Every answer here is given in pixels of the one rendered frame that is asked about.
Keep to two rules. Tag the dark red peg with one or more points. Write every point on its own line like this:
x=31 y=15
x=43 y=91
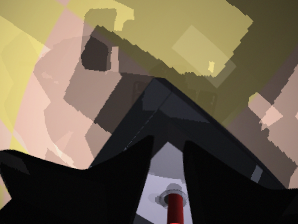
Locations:
x=175 y=209

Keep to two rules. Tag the dark grey open box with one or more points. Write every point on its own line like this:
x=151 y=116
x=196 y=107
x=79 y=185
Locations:
x=162 y=103

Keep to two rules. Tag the light grey square plate with hole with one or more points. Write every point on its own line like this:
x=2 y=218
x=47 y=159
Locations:
x=166 y=176

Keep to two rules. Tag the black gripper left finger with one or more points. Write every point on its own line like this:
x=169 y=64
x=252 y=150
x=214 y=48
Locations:
x=107 y=193

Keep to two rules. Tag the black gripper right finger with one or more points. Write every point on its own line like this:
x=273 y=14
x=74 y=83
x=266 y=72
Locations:
x=219 y=195

